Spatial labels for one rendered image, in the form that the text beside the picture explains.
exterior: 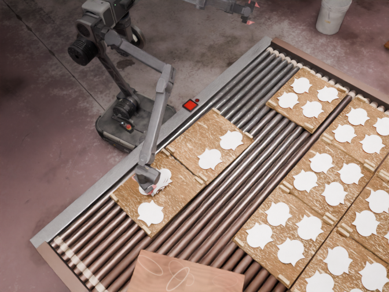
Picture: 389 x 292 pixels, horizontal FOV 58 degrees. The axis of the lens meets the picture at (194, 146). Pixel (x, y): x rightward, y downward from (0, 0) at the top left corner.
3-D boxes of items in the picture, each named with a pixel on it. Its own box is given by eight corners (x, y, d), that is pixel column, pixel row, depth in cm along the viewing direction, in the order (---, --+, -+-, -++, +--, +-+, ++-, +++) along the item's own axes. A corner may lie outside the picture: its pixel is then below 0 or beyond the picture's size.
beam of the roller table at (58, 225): (33, 243, 189) (28, 240, 184) (264, 41, 266) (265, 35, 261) (42, 254, 186) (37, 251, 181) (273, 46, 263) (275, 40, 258)
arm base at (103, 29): (105, 34, 197) (99, 15, 187) (117, 38, 195) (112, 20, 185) (96, 43, 194) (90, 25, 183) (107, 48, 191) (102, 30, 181)
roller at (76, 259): (68, 263, 181) (65, 261, 177) (286, 58, 253) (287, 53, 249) (74, 270, 179) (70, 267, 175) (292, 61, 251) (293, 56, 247)
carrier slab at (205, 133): (165, 149, 211) (165, 148, 209) (212, 109, 225) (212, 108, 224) (206, 185, 196) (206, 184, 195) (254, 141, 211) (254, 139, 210)
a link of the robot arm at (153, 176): (149, 154, 181) (142, 153, 173) (167, 163, 178) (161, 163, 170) (139, 175, 182) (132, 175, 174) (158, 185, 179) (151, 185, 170)
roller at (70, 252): (62, 257, 183) (59, 254, 179) (280, 55, 255) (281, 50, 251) (68, 263, 181) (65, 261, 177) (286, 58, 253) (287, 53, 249)
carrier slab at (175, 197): (109, 196, 195) (109, 194, 194) (162, 150, 210) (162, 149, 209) (151, 238, 182) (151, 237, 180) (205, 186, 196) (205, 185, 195)
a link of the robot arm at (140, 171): (138, 161, 176) (131, 170, 173) (149, 167, 174) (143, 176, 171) (140, 168, 182) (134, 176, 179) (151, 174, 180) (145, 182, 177)
